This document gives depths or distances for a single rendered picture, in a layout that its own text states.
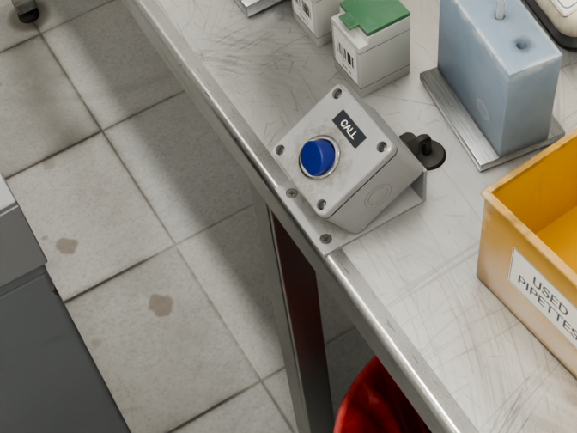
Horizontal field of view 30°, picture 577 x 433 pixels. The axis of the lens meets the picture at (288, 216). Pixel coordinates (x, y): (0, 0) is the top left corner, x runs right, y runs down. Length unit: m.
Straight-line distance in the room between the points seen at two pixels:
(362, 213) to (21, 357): 0.31
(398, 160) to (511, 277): 0.11
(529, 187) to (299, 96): 0.23
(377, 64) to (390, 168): 0.13
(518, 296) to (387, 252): 0.10
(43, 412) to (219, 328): 0.81
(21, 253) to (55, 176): 1.21
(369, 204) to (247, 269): 1.06
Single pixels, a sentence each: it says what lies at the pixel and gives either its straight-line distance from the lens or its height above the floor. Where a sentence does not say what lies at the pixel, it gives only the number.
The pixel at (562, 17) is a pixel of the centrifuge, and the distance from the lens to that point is 0.87.
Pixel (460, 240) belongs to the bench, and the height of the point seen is 0.87.
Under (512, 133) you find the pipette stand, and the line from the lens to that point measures 0.78.
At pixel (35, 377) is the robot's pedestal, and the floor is 0.74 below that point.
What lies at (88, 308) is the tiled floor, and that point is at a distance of 1.82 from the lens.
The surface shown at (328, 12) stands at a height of 0.91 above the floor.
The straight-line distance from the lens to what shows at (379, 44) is 0.82.
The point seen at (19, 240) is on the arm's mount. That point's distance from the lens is 0.77.
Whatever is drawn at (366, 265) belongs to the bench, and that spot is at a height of 0.87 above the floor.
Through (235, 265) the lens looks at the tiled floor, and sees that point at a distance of 1.81.
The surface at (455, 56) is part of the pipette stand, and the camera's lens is 0.81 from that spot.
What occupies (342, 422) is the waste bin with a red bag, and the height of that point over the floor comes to 0.44.
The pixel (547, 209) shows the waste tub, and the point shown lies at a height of 0.91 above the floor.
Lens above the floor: 1.52
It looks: 55 degrees down
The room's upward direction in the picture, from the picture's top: 9 degrees counter-clockwise
